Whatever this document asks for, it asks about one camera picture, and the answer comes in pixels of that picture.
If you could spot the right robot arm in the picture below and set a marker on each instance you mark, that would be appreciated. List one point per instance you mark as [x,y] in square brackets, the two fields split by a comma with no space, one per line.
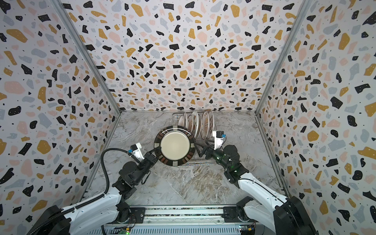
[277,212]

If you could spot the dark rimmed cream plate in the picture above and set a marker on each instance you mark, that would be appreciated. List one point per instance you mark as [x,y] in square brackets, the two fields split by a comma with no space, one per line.
[174,145]

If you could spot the aluminium corner post left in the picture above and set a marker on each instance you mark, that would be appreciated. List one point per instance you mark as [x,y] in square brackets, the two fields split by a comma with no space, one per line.
[58,7]

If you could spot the white plate red rim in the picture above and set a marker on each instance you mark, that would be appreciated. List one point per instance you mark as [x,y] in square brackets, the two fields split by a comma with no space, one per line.
[189,122]

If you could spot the patterned plate rack rear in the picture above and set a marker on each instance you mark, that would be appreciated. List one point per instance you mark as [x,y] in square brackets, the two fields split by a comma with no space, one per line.
[211,124]

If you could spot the aluminium corner post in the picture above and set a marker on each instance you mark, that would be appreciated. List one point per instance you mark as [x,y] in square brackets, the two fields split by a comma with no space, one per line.
[58,7]
[285,50]

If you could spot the aluminium corner post right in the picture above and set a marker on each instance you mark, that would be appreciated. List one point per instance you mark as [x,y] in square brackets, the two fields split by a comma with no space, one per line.
[285,50]

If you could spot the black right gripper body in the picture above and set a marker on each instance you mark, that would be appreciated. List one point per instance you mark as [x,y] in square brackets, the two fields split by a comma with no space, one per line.
[208,152]

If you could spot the watermelon pattern plate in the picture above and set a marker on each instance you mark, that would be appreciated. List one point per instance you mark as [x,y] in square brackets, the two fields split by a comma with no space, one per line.
[196,124]

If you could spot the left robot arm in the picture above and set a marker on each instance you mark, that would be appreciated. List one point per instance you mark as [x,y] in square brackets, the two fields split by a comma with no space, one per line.
[98,210]

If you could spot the wire dish rack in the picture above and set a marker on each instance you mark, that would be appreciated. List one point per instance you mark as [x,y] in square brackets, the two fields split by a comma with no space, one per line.
[174,121]

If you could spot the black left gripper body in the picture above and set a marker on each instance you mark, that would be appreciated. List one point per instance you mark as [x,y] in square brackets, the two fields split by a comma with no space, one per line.
[147,163]

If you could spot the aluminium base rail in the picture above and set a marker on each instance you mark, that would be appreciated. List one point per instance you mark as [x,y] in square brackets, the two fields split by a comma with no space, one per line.
[169,215]

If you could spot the orange sunburst plate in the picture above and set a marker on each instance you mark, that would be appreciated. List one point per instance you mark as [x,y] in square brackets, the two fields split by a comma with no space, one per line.
[182,120]

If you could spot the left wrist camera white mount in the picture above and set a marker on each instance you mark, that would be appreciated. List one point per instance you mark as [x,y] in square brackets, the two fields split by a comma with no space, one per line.
[135,152]

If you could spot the patterned plate in rack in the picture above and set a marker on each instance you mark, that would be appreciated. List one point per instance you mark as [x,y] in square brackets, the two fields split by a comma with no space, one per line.
[204,125]

